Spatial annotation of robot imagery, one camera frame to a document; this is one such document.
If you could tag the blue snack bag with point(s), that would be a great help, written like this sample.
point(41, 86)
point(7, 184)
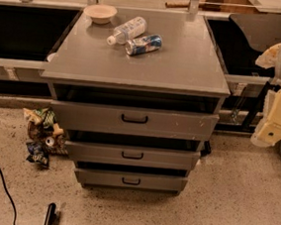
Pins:
point(37, 154)

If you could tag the grey drawer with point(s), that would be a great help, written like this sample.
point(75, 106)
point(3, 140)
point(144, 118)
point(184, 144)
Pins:
point(131, 156)
point(134, 121)
point(131, 180)

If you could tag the grey middle drawer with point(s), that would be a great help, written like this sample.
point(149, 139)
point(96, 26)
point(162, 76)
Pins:
point(131, 156)

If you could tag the clear plastic water bottle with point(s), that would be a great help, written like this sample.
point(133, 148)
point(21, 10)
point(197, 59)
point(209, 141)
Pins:
point(127, 31)

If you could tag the grey top drawer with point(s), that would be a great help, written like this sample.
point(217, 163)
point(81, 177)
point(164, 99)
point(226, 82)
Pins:
point(134, 121)

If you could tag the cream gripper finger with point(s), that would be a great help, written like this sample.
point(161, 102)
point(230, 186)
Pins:
point(269, 57)

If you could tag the grey bottom drawer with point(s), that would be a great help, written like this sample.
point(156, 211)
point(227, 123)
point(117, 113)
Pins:
point(131, 180)

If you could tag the grey drawer cabinet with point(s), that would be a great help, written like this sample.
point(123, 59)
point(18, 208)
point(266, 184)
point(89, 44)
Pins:
point(183, 75)

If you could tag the green chip bag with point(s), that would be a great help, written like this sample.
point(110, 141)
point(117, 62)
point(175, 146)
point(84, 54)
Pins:
point(44, 117)

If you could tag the blue silver soda can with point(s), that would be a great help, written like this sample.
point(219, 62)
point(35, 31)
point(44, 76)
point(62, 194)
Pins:
point(143, 45)

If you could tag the beige bowl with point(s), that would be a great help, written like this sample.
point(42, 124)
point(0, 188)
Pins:
point(100, 13)

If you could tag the wooden stick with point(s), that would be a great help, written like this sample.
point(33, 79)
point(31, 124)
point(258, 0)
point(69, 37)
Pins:
point(177, 5)

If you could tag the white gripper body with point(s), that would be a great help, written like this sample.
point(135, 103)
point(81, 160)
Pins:
point(269, 132)

